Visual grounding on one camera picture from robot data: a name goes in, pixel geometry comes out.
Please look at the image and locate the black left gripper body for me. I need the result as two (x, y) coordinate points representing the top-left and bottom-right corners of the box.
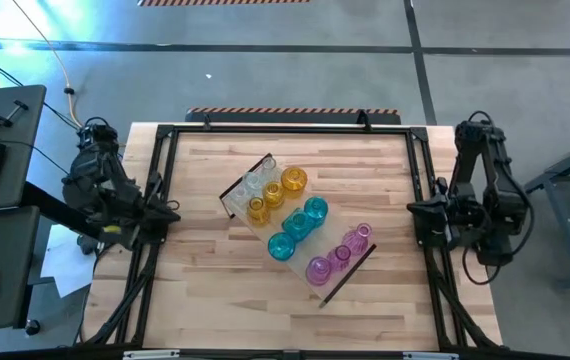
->
(102, 187), (169, 251)

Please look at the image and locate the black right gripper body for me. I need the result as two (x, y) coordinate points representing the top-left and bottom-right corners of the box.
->
(427, 176), (469, 250)

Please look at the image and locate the pink ribbed teardrop vase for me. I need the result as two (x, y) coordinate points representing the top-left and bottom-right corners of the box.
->
(340, 222), (373, 256)

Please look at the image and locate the clear square glass vase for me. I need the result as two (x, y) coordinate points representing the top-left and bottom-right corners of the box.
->
(228, 185), (254, 215)

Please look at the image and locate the yellow squat glass vase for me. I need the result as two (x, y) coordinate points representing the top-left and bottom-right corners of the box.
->
(245, 196), (272, 226)

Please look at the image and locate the pink slender glass vase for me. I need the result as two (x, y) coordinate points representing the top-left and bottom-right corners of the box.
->
(326, 244), (353, 273)

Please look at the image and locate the clear round glass vase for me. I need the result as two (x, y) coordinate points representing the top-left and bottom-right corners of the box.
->
(242, 170), (265, 193)
(259, 155), (278, 182)

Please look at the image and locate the blue diamond-pattern glass vase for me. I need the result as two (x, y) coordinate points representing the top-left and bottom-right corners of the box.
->
(303, 195), (330, 224)

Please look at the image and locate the yellow ribbed glass vase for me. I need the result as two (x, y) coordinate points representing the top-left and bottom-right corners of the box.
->
(261, 180), (287, 209)

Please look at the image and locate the pink squat glass vase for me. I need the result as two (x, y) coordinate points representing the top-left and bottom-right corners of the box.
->
(305, 256), (334, 287)

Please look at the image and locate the teal embossed round vase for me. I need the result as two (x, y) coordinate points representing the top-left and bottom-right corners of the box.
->
(267, 231), (297, 262)

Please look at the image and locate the teal square glass vase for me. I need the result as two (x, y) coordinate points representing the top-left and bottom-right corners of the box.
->
(281, 208), (317, 243)

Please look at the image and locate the yellow dimpled glass vase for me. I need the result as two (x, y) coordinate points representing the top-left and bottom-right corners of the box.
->
(280, 166), (310, 193)

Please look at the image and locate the wooden shelf with black legs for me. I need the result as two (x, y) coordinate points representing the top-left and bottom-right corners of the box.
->
(218, 153), (377, 309)

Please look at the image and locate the grey caster wheel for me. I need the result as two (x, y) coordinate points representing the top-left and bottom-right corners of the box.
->
(77, 234), (100, 256)

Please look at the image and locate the black desk support beam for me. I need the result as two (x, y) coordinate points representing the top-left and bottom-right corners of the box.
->
(19, 182), (104, 239)

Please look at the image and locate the black metal table stand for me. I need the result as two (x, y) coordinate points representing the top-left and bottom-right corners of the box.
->
(514, 130), (570, 294)

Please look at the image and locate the dark grey desk top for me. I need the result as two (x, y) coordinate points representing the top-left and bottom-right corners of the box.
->
(0, 205), (41, 331)

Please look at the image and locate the black hazard-striped floor mat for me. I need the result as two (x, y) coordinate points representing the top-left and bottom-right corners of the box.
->
(184, 106), (402, 126)

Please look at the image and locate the silver metal bracket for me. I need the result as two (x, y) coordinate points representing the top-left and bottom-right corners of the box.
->
(123, 350), (181, 360)
(403, 352), (459, 360)

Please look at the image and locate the black floor cable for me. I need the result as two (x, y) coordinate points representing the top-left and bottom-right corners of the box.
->
(0, 63), (125, 161)

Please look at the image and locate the yellow cable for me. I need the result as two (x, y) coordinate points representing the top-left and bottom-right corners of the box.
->
(12, 0), (127, 148)

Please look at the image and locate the black metal table frame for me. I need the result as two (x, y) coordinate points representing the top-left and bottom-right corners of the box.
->
(77, 123), (504, 351)

